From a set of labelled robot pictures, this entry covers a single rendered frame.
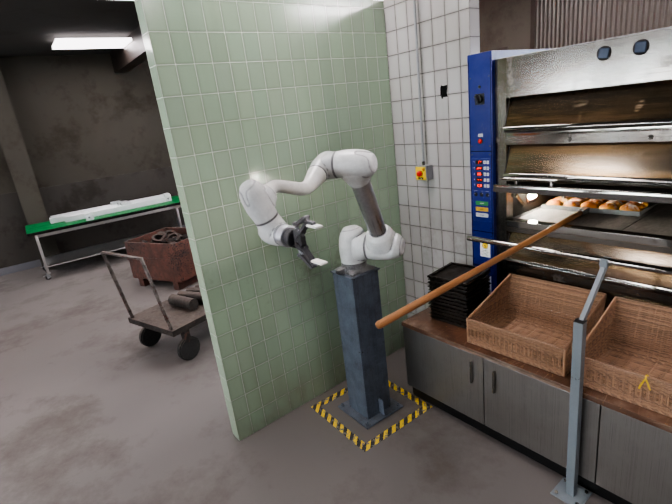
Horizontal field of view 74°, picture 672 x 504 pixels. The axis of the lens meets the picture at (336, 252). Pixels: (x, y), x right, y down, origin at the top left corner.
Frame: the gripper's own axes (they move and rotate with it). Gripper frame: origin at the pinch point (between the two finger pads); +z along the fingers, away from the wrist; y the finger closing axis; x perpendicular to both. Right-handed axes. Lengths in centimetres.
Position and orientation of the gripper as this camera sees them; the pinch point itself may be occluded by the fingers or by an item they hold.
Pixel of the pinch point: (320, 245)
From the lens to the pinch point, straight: 157.6
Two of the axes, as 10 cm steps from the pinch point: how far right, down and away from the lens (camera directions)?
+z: 6.1, 1.7, -7.8
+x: -7.9, 2.7, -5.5
